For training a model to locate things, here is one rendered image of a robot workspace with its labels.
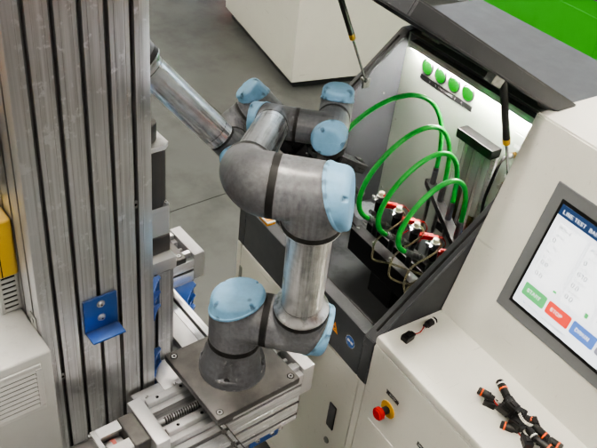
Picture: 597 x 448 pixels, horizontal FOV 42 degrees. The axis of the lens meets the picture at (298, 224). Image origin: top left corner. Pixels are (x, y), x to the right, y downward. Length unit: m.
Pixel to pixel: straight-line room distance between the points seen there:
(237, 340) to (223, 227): 2.27
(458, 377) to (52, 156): 1.10
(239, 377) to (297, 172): 0.60
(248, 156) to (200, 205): 2.72
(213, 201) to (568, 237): 2.52
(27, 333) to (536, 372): 1.16
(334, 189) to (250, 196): 0.14
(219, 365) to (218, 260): 2.00
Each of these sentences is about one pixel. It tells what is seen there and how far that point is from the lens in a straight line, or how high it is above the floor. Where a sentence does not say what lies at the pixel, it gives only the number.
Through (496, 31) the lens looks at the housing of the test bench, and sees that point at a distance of 2.46.
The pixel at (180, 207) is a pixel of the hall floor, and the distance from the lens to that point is 4.02.
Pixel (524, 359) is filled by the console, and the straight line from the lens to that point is 1.99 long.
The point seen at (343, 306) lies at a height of 0.95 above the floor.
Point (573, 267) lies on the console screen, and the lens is 1.87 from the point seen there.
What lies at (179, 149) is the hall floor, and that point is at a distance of 4.48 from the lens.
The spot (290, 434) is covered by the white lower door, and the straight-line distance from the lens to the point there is 2.68.
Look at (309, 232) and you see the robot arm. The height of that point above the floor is 1.56.
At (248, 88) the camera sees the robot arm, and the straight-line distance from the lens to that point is 1.98.
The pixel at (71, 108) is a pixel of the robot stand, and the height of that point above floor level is 1.71.
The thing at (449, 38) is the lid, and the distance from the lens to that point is 1.55.
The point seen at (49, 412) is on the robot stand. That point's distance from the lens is 1.71.
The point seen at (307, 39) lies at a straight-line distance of 5.08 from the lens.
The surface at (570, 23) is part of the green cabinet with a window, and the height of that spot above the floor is 0.80.
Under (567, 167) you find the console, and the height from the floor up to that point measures 1.48.
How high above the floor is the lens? 2.37
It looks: 37 degrees down
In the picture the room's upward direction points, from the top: 7 degrees clockwise
